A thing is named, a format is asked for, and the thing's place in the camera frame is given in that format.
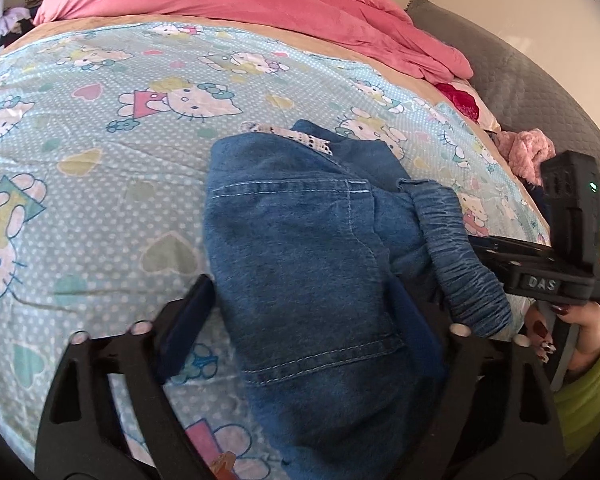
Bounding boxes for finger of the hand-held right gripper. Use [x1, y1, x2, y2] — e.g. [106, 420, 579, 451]
[467, 235, 553, 286]

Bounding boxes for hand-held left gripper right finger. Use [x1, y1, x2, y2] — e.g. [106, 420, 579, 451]
[387, 274, 566, 480]

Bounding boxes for pile of clothes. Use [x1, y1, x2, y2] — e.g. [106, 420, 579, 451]
[0, 0, 67, 63]

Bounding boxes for pink fluffy cloth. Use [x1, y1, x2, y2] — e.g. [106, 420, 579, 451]
[495, 129, 557, 186]

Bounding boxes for person's right forearm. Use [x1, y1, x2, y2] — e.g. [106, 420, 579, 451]
[552, 320, 600, 456]

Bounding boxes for person's right hand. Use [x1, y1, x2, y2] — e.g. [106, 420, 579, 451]
[525, 302, 600, 386]

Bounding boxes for cartoon cat printed bedsheet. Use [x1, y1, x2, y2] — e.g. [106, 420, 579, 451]
[0, 22, 553, 480]

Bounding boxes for grey quilted headboard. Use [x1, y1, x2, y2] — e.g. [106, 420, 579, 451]
[405, 0, 600, 186]

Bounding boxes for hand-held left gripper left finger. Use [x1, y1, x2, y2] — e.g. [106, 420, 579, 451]
[34, 274, 218, 480]

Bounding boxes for blue denim pants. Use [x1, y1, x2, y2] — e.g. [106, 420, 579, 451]
[202, 119, 513, 480]

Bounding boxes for red cloth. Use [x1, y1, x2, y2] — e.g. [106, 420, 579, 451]
[435, 81, 481, 123]

